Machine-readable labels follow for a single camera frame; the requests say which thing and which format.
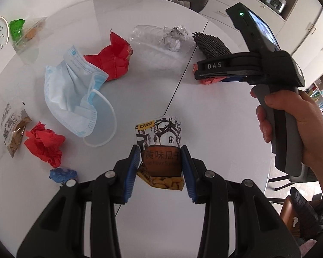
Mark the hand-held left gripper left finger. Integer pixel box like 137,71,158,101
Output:
16,144,141,258

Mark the black textured pad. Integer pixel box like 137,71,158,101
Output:
192,31,232,58

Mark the large red crumpled paper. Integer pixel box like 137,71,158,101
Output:
84,29,134,82

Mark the green and clear snack packet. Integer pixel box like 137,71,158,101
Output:
9,17,47,52

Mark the clear packet with brown contents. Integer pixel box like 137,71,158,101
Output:
0,101,33,158

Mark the white receipt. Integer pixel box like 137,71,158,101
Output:
158,25,190,52

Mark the white cabinet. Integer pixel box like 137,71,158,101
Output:
199,0,323,60

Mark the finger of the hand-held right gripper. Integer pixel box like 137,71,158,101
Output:
194,52,262,80
220,76,248,83

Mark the small red crumpled paper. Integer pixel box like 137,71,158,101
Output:
24,121,66,168

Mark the black cloth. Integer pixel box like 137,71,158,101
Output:
289,187,323,240

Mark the blue crumpled wrapper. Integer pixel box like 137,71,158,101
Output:
49,167,78,185

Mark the person's right hand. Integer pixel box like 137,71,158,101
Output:
250,89,323,173

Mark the brown chair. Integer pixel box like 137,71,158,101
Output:
281,195,307,237

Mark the pink clothing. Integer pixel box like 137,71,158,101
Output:
298,240,323,258

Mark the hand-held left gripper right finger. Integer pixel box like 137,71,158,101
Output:
180,145,302,258

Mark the printed sunflower seed packet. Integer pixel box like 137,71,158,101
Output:
135,115,186,192

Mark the orange wrapper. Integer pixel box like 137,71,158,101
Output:
192,63,228,86

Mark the blue face mask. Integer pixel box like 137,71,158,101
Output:
44,46,117,147

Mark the crushed clear plastic bottle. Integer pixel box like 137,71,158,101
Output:
129,24,197,54

